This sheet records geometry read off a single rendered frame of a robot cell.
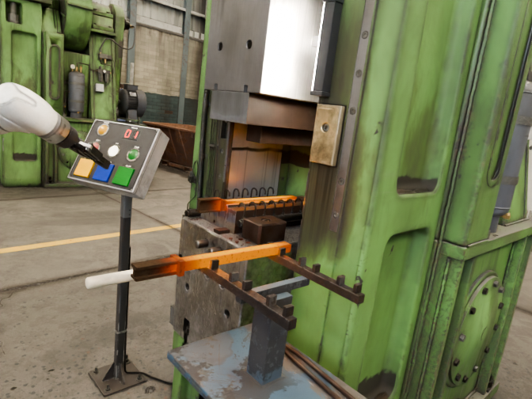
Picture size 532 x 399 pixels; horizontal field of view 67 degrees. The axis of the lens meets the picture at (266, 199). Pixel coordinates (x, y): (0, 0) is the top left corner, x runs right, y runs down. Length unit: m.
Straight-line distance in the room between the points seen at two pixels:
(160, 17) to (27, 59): 5.30
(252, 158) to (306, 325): 0.69
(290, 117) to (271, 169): 0.39
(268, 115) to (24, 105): 0.69
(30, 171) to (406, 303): 5.29
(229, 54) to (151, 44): 9.15
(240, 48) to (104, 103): 5.02
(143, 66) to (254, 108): 9.13
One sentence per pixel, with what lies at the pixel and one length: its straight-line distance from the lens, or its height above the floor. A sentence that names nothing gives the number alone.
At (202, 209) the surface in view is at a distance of 1.30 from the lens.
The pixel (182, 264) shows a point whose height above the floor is 0.98.
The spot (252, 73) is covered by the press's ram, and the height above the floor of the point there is 1.42.
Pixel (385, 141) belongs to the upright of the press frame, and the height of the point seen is 1.28.
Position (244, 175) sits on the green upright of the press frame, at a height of 1.06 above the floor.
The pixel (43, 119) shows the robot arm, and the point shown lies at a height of 1.22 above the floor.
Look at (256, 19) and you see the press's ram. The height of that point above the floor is 1.57.
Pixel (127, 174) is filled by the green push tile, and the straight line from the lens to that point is 1.63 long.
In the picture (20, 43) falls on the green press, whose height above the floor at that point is 1.79.
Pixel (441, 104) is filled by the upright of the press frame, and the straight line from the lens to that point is 1.45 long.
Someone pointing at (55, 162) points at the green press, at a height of 0.34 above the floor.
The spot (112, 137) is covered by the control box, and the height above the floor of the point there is 1.14.
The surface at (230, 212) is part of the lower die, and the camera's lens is 1.32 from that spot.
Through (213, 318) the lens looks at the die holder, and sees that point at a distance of 1.38.
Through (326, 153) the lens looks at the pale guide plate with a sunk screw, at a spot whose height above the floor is 1.22.
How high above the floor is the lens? 1.31
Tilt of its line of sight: 12 degrees down
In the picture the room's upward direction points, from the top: 7 degrees clockwise
